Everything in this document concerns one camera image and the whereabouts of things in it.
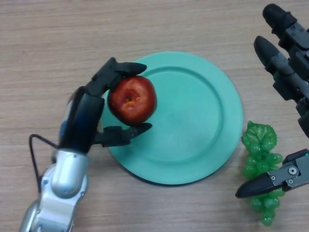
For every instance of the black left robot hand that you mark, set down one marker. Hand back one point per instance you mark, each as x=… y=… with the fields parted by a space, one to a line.
x=82 y=118

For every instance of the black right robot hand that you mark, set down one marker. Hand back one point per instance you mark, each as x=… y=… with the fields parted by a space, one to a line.
x=289 y=77

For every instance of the red apple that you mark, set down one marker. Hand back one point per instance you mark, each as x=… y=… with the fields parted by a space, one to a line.
x=132 y=101

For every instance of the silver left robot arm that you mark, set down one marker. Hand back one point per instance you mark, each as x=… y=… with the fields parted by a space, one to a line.
x=62 y=178

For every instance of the green round plate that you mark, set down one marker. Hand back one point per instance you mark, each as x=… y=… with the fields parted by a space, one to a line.
x=188 y=120

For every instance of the green plastic grape bunch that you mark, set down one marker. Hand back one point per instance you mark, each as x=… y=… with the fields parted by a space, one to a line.
x=259 y=135

